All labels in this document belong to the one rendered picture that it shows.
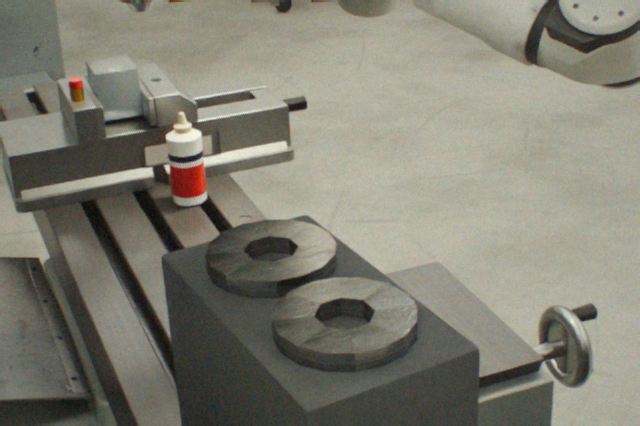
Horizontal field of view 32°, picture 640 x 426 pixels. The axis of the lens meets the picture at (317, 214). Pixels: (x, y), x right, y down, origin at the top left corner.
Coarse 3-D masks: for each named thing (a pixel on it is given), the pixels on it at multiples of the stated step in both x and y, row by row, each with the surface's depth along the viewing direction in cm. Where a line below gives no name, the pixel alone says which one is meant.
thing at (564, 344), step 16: (544, 320) 154; (560, 320) 150; (576, 320) 148; (544, 336) 156; (560, 336) 152; (576, 336) 147; (544, 352) 150; (560, 352) 151; (576, 352) 148; (560, 368) 153; (576, 368) 148; (592, 368) 155; (576, 384) 150
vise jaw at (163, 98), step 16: (144, 80) 135; (160, 80) 135; (176, 80) 139; (144, 96) 131; (160, 96) 130; (176, 96) 131; (144, 112) 133; (160, 112) 131; (176, 112) 132; (192, 112) 132
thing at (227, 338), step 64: (192, 256) 78; (256, 256) 77; (320, 256) 74; (192, 320) 75; (256, 320) 70; (320, 320) 69; (384, 320) 66; (192, 384) 79; (256, 384) 67; (320, 384) 63; (384, 384) 63; (448, 384) 65
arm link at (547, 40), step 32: (448, 0) 102; (480, 0) 100; (512, 0) 98; (544, 0) 97; (480, 32) 101; (512, 32) 98; (544, 32) 96; (576, 32) 93; (544, 64) 99; (576, 64) 96; (608, 64) 97
